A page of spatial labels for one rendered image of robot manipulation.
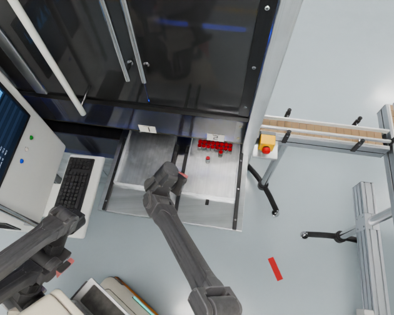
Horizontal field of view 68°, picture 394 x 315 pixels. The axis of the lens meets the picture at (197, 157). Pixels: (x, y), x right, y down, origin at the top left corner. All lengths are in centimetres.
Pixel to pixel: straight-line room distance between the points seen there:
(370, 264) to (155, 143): 134
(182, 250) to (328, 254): 177
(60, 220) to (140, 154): 69
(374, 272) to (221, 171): 101
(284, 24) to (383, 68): 273
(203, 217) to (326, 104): 197
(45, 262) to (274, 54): 98
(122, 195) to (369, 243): 138
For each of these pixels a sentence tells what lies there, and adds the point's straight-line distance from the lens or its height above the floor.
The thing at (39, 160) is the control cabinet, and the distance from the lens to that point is 159.
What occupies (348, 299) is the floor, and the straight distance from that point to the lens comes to 246.
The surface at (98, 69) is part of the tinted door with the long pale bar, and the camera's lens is 122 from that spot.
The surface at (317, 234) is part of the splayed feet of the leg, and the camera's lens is 234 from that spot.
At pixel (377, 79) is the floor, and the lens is 347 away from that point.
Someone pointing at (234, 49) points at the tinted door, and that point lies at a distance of 100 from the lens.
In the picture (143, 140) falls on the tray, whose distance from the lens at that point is 160.
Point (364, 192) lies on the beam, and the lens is 207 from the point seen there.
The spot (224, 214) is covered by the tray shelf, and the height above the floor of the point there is 88.
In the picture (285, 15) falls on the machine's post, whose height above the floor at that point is 171.
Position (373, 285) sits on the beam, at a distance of 192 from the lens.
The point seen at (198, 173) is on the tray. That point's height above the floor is 88.
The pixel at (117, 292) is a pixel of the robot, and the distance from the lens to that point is 203.
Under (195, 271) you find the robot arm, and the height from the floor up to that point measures 150.
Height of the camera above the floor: 224
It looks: 63 degrees down
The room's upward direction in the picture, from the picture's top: 2 degrees counter-clockwise
